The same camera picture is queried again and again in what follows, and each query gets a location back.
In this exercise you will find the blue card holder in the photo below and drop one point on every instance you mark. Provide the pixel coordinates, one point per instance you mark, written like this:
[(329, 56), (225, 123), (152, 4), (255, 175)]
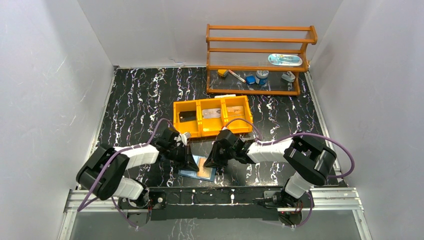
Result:
[(193, 175)]

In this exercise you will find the yellow three-compartment bin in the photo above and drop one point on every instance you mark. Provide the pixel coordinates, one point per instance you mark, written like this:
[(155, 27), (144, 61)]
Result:
[(211, 127)]

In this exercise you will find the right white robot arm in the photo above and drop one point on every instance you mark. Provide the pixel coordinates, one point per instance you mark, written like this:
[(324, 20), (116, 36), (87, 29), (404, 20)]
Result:
[(311, 159)]

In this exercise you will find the white rectangular box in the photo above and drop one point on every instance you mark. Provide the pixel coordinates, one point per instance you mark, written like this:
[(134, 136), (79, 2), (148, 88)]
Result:
[(225, 96)]

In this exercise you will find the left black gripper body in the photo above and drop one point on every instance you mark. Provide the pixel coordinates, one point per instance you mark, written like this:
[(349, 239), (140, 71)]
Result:
[(182, 153)]

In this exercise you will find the white marker pen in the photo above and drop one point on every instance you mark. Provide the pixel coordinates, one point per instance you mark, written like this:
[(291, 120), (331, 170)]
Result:
[(237, 76)]

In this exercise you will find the blue blister pack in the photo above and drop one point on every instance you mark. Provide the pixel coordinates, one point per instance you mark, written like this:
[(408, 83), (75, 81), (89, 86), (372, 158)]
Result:
[(289, 60)]

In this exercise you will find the black credit card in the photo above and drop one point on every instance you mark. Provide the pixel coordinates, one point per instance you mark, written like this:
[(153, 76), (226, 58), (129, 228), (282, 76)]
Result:
[(187, 116)]

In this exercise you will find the silver credit card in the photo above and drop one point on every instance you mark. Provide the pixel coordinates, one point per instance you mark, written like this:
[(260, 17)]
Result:
[(211, 113)]

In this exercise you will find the orange wooden shelf rack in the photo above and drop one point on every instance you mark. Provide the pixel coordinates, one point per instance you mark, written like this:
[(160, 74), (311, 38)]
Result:
[(244, 49)]

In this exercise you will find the blue small box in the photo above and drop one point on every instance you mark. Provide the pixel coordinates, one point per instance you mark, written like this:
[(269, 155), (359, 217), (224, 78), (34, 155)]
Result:
[(250, 79)]

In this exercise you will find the yellow sponge block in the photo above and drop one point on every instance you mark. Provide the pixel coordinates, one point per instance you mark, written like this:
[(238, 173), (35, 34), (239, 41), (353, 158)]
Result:
[(222, 73)]

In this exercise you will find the orange credit card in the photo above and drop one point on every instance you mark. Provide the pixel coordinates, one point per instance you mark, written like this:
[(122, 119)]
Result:
[(204, 172), (235, 111)]

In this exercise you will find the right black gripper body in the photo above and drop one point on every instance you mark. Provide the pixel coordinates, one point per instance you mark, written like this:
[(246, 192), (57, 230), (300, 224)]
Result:
[(226, 154)]

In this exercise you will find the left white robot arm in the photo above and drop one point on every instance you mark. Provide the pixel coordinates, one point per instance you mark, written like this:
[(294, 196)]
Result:
[(103, 172)]

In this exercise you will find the grey tape dispenser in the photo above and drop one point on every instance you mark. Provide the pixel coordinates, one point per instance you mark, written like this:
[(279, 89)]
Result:
[(288, 76)]

